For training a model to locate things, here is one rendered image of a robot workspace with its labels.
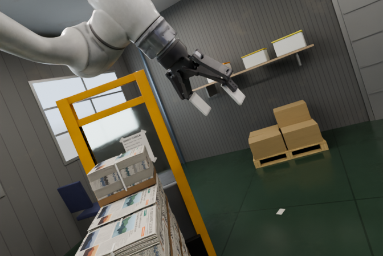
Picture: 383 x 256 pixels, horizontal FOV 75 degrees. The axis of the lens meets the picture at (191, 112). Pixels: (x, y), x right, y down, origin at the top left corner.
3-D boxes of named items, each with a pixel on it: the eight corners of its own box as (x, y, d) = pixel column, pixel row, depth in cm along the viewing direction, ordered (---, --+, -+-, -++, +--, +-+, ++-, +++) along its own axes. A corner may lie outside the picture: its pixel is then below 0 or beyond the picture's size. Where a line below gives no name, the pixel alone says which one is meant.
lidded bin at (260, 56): (271, 60, 442) (267, 47, 440) (268, 60, 412) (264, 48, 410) (249, 68, 461) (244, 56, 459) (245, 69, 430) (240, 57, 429)
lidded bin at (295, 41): (307, 45, 416) (302, 30, 414) (308, 45, 381) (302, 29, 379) (278, 56, 438) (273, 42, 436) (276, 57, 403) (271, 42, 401)
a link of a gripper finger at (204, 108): (190, 99, 69) (188, 100, 69) (207, 116, 71) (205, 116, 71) (195, 92, 70) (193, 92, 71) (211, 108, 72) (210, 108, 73)
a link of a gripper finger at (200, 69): (188, 61, 62) (188, 57, 61) (230, 75, 59) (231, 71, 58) (181, 72, 60) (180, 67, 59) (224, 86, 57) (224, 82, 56)
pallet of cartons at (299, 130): (325, 134, 434) (312, 96, 428) (330, 154, 352) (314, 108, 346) (257, 149, 490) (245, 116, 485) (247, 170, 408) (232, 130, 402)
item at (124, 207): (87, 232, 127) (86, 230, 127) (101, 208, 155) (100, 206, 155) (155, 203, 130) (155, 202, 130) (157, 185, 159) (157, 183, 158)
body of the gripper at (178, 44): (149, 64, 61) (176, 89, 64) (165, 50, 54) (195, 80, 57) (165, 45, 65) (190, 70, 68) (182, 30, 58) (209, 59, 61)
